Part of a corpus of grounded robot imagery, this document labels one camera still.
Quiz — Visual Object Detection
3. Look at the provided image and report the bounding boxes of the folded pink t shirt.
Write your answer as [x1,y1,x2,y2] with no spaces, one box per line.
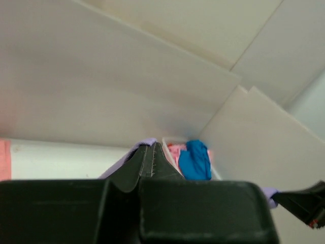
[0,139,12,181]

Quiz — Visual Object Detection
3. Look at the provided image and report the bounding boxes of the purple t shirt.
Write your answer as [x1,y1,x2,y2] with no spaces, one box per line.
[99,138,279,209]

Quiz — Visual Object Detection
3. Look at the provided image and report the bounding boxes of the blue t shirt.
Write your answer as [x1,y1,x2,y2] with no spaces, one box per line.
[178,140,212,180]

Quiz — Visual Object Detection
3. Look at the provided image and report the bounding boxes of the white plastic basket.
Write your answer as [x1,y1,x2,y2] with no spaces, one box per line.
[161,137,222,180]

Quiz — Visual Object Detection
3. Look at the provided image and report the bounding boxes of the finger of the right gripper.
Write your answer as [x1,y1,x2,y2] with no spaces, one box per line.
[273,180,324,229]

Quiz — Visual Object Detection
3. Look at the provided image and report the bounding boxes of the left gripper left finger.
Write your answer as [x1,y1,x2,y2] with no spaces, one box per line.
[104,145,154,192]

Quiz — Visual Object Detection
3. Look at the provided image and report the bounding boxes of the light pink t shirt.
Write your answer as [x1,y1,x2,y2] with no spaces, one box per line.
[167,143,187,168]

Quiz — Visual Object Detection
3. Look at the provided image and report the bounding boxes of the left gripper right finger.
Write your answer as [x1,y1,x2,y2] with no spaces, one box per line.
[147,142,185,180]

